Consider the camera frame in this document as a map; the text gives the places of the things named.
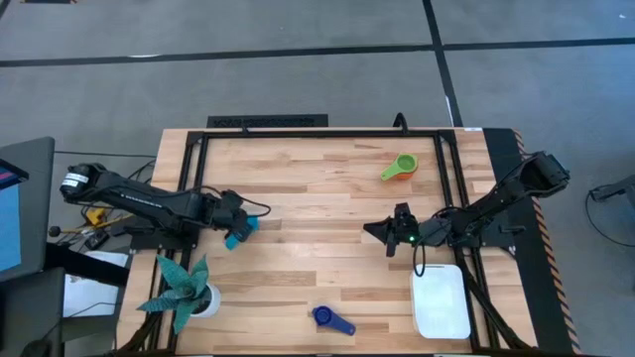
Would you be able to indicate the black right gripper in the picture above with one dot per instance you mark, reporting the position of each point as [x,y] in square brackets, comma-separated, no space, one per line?
[404,228]

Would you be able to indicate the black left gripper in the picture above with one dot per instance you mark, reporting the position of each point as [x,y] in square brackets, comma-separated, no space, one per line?
[233,210]

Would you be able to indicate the orange measuring cup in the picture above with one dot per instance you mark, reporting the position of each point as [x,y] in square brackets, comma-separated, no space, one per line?
[409,176]

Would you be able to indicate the green measuring cup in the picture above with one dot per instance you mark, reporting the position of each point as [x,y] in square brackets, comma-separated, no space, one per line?
[404,162]

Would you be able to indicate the indigo measuring cup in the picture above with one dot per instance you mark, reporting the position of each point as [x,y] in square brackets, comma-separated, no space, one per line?
[322,315]

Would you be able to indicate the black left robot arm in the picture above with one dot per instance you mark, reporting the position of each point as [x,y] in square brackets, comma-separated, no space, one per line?
[139,196]

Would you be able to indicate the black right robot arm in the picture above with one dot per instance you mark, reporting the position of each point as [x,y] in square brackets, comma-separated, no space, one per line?
[516,191]

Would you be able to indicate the teal leafed plant white pot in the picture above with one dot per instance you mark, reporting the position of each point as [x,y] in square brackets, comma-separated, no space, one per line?
[186,290]

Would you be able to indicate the white cutting board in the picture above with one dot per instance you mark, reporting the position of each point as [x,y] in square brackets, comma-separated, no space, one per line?
[441,302]

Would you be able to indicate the yellow tool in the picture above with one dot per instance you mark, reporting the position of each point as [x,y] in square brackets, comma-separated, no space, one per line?
[95,216]

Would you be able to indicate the black mat hazard stripe edge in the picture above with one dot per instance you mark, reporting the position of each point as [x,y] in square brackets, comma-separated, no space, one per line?
[496,149]

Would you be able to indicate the white paper sheet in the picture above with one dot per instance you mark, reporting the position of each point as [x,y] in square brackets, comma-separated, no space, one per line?
[94,292]

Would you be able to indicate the blue computer screen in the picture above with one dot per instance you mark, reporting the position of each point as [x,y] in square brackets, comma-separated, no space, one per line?
[10,223]

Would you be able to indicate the black stand leg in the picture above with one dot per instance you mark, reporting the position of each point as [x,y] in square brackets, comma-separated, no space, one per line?
[615,188]

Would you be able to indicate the black metal table frame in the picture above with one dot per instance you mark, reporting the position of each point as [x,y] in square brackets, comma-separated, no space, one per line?
[322,134]

